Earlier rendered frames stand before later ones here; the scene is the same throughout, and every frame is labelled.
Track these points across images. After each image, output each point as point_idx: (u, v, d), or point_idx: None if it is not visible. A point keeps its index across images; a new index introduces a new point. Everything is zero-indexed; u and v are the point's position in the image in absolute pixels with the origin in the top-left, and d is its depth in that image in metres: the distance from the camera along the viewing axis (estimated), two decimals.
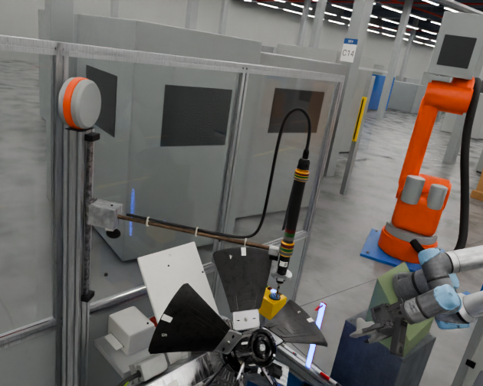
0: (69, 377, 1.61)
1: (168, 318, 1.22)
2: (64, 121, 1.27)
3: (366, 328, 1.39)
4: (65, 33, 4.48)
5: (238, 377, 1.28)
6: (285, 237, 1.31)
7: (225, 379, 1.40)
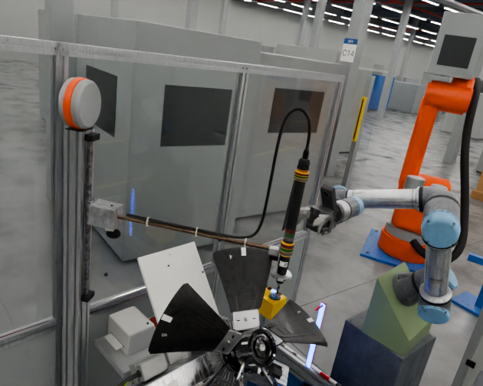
0: (69, 377, 1.61)
1: (168, 318, 1.22)
2: (64, 121, 1.27)
3: None
4: (65, 33, 4.48)
5: (238, 377, 1.28)
6: (285, 237, 1.31)
7: (225, 379, 1.40)
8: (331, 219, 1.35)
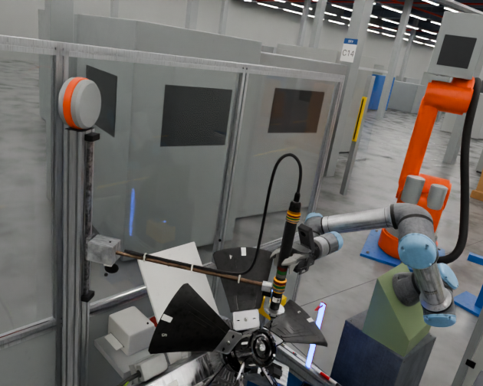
0: (69, 377, 1.61)
1: (168, 318, 1.22)
2: (64, 121, 1.27)
3: (279, 250, 1.39)
4: (65, 33, 4.48)
5: (238, 377, 1.28)
6: (277, 274, 1.36)
7: (225, 379, 1.40)
8: (305, 260, 1.35)
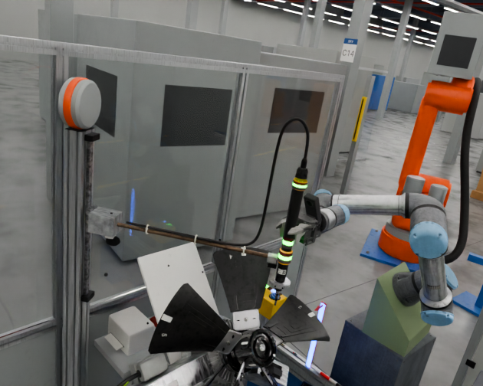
0: (69, 377, 1.61)
1: (168, 318, 1.22)
2: (64, 121, 1.27)
3: None
4: (65, 33, 4.48)
5: (238, 377, 1.28)
6: (284, 244, 1.32)
7: (225, 379, 1.40)
8: (312, 229, 1.32)
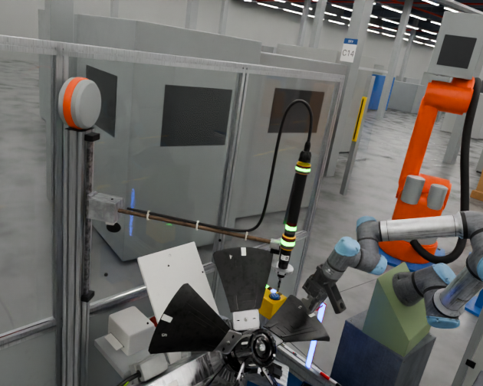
0: (69, 377, 1.61)
1: (168, 318, 1.22)
2: (64, 121, 1.27)
3: (310, 305, 1.55)
4: (65, 33, 4.48)
5: (238, 377, 1.28)
6: (287, 230, 1.30)
7: (225, 379, 1.40)
8: None
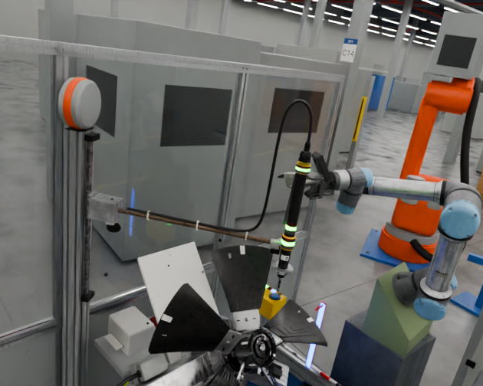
0: (69, 377, 1.61)
1: (243, 250, 1.50)
2: (64, 121, 1.27)
3: None
4: (65, 33, 4.48)
5: (230, 329, 1.32)
6: (287, 230, 1.30)
7: (225, 379, 1.40)
8: (315, 184, 1.43)
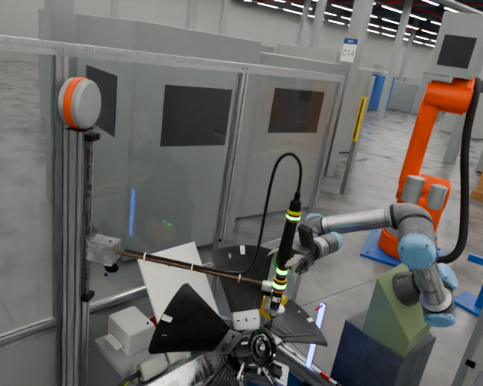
0: (69, 377, 1.61)
1: (243, 250, 1.50)
2: (64, 121, 1.27)
3: None
4: (65, 33, 4.48)
5: (230, 329, 1.32)
6: (277, 273, 1.36)
7: (225, 379, 1.40)
8: (307, 260, 1.35)
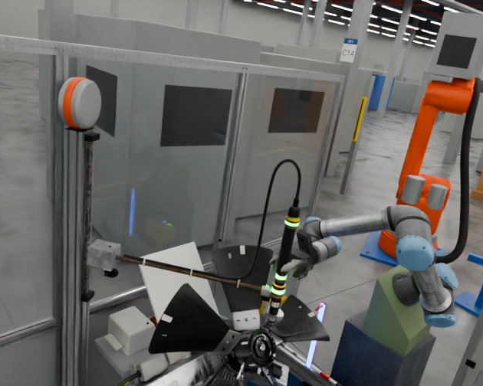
0: (69, 377, 1.61)
1: (243, 250, 1.50)
2: (64, 121, 1.27)
3: None
4: (65, 33, 4.48)
5: (230, 329, 1.32)
6: (277, 279, 1.36)
7: (225, 379, 1.40)
8: (304, 265, 1.36)
